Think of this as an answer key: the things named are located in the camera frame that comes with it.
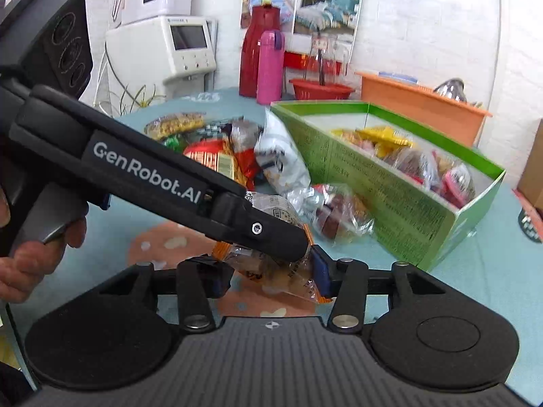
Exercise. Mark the white machine with screen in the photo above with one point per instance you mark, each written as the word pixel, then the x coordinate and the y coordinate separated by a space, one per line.
pixel 144 55

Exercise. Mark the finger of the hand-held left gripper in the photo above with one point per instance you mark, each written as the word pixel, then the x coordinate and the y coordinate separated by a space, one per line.
pixel 263 231

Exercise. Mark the white and black packet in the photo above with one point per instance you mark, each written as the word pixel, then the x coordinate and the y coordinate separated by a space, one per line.
pixel 275 157

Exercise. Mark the round tin with blue lid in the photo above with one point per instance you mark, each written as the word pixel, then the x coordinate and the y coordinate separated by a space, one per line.
pixel 396 77

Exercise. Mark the yellow chip packet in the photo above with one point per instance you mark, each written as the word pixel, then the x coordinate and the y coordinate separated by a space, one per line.
pixel 382 135

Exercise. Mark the glass pitcher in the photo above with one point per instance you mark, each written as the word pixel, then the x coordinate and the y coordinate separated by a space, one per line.
pixel 328 57

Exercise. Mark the teal printed tablecloth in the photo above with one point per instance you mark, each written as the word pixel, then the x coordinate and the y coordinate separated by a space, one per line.
pixel 488 263

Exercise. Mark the red plastic basin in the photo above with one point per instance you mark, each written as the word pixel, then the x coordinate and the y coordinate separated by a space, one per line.
pixel 322 91

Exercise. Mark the green cardboard box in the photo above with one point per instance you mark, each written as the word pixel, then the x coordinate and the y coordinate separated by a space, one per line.
pixel 403 212

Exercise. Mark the clear packet of brown cakes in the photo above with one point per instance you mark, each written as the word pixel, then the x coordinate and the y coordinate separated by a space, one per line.
pixel 339 216

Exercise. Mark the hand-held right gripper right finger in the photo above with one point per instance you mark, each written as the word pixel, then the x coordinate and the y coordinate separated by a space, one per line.
pixel 321 275

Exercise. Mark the pink thermos bottle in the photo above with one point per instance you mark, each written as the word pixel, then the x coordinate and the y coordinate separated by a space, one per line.
pixel 269 72

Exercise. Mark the black dotted object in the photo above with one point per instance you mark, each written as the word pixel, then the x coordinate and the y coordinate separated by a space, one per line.
pixel 532 224

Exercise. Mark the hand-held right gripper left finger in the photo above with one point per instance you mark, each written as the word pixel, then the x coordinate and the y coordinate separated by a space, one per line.
pixel 193 296

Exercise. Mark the small green candy packet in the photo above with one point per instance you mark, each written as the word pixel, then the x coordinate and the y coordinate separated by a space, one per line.
pixel 174 142

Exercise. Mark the red thermos jug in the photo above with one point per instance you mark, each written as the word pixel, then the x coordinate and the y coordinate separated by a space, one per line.
pixel 250 59

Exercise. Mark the pink edged clear packet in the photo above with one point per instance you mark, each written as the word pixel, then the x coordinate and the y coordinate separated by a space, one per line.
pixel 456 186

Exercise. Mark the large brown cardboard box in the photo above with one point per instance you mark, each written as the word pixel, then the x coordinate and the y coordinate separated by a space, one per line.
pixel 532 169

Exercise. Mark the person's left hand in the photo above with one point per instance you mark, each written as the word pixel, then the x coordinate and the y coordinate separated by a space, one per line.
pixel 34 267

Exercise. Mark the orange plastic tub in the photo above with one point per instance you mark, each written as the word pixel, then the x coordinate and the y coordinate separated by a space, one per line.
pixel 424 106

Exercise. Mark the clear packet of brown snacks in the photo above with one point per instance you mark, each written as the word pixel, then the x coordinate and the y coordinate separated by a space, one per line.
pixel 413 163

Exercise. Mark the red snack packet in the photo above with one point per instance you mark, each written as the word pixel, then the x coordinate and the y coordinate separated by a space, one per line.
pixel 208 152

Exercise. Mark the wall poster with bedding photos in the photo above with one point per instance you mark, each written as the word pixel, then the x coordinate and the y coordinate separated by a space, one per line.
pixel 331 8

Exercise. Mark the green spider plant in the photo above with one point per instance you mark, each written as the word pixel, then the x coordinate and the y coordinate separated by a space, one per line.
pixel 135 97

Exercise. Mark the clear packet of yellow puffs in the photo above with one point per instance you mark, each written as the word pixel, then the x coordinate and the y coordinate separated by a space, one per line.
pixel 174 125

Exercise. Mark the orange edged clear packet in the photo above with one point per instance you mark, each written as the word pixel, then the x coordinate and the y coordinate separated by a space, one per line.
pixel 271 282

